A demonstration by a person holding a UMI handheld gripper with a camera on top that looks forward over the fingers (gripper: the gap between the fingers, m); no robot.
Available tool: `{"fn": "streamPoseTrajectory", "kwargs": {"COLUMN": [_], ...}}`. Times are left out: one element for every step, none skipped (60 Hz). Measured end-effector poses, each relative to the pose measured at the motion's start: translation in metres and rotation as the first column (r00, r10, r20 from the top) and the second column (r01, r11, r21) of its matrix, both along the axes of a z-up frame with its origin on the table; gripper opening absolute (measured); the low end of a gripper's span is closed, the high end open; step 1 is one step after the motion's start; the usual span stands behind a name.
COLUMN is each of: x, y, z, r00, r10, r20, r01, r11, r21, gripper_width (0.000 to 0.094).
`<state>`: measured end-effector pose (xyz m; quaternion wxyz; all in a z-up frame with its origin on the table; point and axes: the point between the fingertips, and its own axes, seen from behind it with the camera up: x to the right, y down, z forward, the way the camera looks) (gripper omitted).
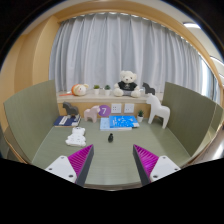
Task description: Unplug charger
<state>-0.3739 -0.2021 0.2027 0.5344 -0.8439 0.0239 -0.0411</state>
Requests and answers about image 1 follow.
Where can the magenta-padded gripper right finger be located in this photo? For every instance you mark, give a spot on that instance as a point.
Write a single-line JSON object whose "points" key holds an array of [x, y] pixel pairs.
{"points": [[163, 166]]}

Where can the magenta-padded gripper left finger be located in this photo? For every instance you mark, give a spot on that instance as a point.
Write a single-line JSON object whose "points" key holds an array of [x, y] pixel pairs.
{"points": [[61, 167]]}

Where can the small black charger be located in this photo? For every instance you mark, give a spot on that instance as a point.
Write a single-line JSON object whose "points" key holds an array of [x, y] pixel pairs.
{"points": [[110, 138]]}

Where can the white bear-shaped power strip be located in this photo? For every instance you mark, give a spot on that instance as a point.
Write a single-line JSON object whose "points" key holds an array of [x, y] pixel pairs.
{"points": [[76, 138]]}

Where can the navy blue book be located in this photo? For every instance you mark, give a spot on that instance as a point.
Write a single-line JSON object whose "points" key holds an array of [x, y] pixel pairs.
{"points": [[61, 121]]}

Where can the small potted plant white pot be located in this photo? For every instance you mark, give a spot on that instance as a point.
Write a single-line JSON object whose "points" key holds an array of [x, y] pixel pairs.
{"points": [[140, 118], [107, 92], [96, 91]]}

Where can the green desk partition panel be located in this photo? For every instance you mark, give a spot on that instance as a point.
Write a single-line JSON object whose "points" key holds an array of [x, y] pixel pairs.
{"points": [[190, 116], [31, 116]]}

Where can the large white horse figurine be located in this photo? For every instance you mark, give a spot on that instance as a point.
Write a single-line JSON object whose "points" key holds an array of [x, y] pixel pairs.
{"points": [[158, 110]]}

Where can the dark grey horse figurine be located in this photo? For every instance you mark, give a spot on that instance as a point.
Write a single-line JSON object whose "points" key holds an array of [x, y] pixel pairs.
{"points": [[70, 109]]}

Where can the bright blue book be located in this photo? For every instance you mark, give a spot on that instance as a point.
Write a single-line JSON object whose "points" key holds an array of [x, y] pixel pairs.
{"points": [[123, 121]]}

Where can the light blue book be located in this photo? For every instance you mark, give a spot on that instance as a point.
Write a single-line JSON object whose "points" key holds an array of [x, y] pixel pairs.
{"points": [[104, 125]]}

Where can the pink horse figurine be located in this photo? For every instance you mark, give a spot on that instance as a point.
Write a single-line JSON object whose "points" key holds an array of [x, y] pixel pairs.
{"points": [[91, 114]]}

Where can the round purple number sign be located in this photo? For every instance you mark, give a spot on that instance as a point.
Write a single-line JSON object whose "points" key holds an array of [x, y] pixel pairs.
{"points": [[105, 110]]}

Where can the small black horse figurine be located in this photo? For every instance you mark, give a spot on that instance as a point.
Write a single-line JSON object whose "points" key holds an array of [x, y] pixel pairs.
{"points": [[148, 89]]}

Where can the round cream and orange plush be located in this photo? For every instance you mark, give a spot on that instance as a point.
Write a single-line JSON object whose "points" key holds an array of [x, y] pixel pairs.
{"points": [[80, 90]]}

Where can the cream teddy bear black shirt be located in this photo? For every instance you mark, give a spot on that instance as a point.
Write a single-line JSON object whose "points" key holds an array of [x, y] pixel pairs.
{"points": [[127, 86]]}

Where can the light grey curtain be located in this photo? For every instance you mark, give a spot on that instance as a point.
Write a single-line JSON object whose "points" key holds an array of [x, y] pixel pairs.
{"points": [[123, 46]]}

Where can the ceiling light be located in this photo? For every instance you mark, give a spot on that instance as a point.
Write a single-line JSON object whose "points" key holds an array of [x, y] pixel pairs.
{"points": [[191, 25]]}

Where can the white wall socket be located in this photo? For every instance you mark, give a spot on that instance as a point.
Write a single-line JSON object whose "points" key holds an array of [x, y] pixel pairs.
{"points": [[129, 108], [116, 108]]}

